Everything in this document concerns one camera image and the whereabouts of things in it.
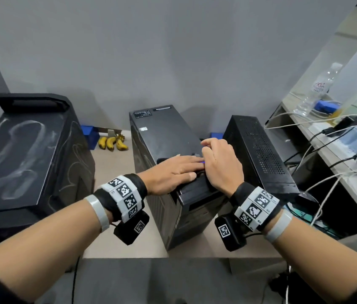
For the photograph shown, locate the white wrist strap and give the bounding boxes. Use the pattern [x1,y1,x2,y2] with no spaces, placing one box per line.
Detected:
[264,209,293,244]
[83,194,111,233]

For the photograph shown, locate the white power strip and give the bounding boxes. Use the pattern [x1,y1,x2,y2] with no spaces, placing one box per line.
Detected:
[308,122,357,174]

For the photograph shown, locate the white right wrist strap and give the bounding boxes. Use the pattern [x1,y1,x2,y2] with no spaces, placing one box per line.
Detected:
[264,209,293,244]

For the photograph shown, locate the white floor cable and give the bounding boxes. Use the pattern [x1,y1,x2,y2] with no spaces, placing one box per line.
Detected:
[285,266,292,304]

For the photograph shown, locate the slim black vented computer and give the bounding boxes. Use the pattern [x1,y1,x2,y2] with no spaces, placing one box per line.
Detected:
[222,115,300,206]

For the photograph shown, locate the person's right hand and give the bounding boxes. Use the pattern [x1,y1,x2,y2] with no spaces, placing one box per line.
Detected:
[200,138,245,198]

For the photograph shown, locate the clear bottle red label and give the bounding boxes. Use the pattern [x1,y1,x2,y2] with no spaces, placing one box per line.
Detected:
[294,62,343,117]

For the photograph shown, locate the white charging cable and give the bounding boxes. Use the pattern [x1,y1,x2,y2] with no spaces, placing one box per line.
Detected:
[305,169,357,226]
[266,112,357,130]

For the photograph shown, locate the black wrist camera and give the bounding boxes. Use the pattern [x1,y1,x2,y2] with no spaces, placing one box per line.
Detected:
[214,213,247,252]
[113,210,150,246]

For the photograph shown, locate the teal packet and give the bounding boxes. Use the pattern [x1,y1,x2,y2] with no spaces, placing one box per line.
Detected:
[288,202,341,239]

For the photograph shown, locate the light blue charger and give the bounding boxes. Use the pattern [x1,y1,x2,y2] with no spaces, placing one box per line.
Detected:
[339,131,357,153]

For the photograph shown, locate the black Lenovo tower case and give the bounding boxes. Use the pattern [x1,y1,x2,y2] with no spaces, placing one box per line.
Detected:
[129,105,228,250]

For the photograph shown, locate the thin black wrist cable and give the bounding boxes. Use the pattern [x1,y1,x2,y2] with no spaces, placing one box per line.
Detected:
[70,256,81,304]

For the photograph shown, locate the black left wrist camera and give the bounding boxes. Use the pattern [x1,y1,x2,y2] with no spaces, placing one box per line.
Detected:
[113,210,150,246]

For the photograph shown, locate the person's right forearm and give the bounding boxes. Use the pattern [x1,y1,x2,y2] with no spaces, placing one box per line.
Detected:
[262,215,357,304]

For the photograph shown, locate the small blue gadget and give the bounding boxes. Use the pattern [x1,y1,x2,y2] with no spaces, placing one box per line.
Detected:
[314,100,339,114]

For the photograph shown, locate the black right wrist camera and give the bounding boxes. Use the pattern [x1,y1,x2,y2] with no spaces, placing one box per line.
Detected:
[214,213,247,252]

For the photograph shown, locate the white left wrist strap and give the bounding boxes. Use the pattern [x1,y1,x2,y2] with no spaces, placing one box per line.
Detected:
[83,194,111,233]

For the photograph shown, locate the black power cable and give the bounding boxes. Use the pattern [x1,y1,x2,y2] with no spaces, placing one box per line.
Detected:
[285,115,357,164]

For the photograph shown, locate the person's left forearm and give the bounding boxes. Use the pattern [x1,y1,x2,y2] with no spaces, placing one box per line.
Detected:
[0,199,113,304]

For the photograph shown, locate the grey metal stand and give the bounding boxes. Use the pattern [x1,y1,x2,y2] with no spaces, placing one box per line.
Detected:
[97,126,123,138]

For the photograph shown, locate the small blue plastic box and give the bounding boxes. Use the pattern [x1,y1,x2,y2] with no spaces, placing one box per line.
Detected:
[80,125,100,151]

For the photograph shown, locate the black device with blue light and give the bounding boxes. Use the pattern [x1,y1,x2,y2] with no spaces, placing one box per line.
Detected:
[0,93,96,246]

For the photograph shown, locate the person's left hand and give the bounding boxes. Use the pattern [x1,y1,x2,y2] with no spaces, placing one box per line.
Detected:
[137,154,205,197]

